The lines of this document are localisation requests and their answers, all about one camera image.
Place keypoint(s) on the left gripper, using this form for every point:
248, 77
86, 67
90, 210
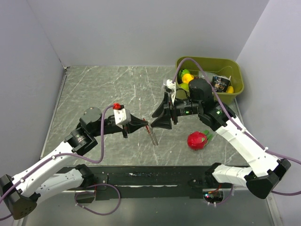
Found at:
135, 124

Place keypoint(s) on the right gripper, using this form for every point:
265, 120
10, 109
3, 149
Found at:
163, 121

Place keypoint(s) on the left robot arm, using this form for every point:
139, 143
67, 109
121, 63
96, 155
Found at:
23, 192

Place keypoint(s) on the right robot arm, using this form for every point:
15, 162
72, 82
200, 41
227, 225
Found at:
264, 170

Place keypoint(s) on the green lime lower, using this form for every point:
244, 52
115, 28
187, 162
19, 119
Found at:
184, 86

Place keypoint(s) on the green lime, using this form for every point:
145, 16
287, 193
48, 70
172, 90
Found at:
182, 72
184, 86

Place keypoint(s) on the yellow lemon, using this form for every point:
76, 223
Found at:
186, 78

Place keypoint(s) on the green lime upper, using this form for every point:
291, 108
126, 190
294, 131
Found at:
182, 72

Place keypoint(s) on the red dragon fruit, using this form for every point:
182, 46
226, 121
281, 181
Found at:
198, 140

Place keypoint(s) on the black drink carton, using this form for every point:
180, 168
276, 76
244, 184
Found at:
220, 83

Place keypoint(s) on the small yellow fruit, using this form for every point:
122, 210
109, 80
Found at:
230, 90

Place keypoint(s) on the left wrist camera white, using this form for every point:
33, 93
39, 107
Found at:
122, 117

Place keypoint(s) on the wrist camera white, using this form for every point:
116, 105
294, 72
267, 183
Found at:
170, 88
122, 117

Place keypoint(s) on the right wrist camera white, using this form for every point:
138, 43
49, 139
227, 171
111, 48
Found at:
170, 88

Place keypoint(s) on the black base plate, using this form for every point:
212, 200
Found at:
149, 181

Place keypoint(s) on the aluminium frame rail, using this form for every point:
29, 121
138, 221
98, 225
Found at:
239, 208

